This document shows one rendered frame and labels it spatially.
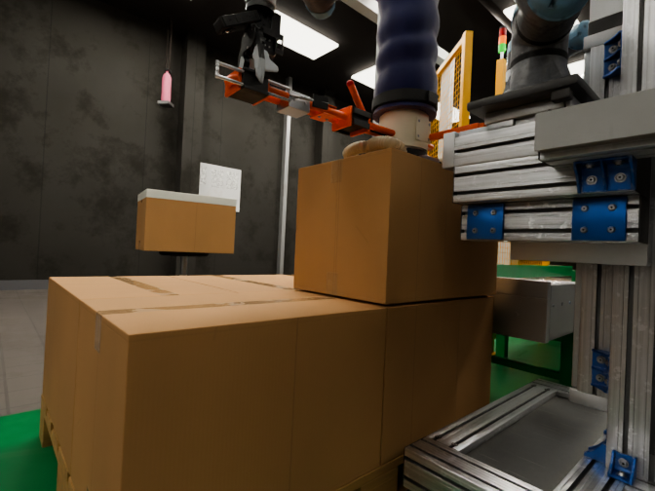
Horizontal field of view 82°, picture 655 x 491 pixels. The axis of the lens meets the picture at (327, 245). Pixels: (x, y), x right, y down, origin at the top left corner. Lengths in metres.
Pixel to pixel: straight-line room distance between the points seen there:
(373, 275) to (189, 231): 1.93
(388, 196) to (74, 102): 5.71
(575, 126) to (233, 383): 0.74
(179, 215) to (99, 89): 3.99
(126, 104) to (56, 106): 0.86
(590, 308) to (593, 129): 0.50
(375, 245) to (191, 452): 0.61
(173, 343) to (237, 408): 0.18
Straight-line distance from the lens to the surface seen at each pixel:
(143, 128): 6.53
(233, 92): 1.01
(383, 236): 0.98
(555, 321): 1.58
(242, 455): 0.80
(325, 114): 1.13
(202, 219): 2.79
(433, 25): 1.49
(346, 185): 1.10
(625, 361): 1.08
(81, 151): 6.26
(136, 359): 0.66
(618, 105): 0.79
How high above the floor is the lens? 0.68
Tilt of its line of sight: 1 degrees up
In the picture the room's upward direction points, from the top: 3 degrees clockwise
